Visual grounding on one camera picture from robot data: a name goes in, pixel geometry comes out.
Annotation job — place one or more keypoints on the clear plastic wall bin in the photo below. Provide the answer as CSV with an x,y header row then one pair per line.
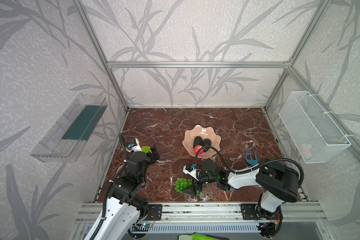
x,y
67,138

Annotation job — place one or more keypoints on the green white object bottom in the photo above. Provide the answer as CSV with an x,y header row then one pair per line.
x,y
197,236

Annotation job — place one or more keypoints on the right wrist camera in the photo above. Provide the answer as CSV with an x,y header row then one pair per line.
x,y
192,170

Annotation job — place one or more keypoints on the dark avocado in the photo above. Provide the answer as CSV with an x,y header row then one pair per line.
x,y
206,144
197,141

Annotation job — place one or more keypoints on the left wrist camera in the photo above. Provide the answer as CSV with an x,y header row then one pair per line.
x,y
134,145

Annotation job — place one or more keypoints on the green fake grape bunch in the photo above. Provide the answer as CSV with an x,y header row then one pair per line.
x,y
188,186

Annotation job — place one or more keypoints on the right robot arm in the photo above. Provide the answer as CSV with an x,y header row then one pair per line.
x,y
281,178

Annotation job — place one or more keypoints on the pink object in basket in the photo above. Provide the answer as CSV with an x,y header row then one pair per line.
x,y
305,150

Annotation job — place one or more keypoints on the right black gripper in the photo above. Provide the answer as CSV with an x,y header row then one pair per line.
x,y
198,180

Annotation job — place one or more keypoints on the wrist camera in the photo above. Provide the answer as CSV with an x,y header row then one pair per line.
x,y
192,170
134,145

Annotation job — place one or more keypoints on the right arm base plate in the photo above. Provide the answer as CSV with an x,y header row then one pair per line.
x,y
254,212

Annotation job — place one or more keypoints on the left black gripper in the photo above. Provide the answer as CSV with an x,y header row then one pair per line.
x,y
151,153

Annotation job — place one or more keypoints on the pink scalloped fruit bowl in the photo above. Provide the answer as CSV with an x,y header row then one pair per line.
x,y
205,133

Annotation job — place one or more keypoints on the red fake apple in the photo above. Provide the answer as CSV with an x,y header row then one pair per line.
x,y
198,149

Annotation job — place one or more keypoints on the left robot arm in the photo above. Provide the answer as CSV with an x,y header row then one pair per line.
x,y
122,206

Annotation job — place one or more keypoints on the white wire mesh basket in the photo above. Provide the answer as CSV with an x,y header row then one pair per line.
x,y
308,122

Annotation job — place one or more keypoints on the blue garden fork tool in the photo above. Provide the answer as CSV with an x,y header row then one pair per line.
x,y
251,159

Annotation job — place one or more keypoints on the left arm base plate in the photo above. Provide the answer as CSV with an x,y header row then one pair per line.
x,y
153,212

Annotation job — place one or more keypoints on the aluminium front rail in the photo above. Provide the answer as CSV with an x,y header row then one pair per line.
x,y
214,212

